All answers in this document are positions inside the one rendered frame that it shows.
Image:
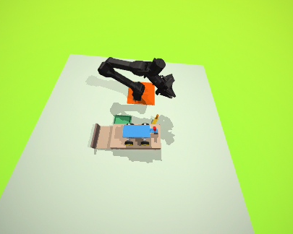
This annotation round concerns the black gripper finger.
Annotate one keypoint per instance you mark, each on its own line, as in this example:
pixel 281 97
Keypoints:
pixel 166 95
pixel 170 91

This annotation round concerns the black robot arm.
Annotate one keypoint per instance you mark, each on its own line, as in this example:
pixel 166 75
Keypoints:
pixel 149 69

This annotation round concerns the green tray floor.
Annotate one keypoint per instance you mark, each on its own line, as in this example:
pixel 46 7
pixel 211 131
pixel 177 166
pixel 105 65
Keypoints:
pixel 122 120

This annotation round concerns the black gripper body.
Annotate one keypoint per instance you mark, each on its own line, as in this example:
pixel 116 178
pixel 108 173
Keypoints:
pixel 161 84

